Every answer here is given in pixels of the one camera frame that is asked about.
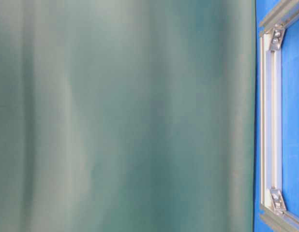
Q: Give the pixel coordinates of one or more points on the aluminium extrusion frame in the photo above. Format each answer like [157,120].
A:
[274,25]

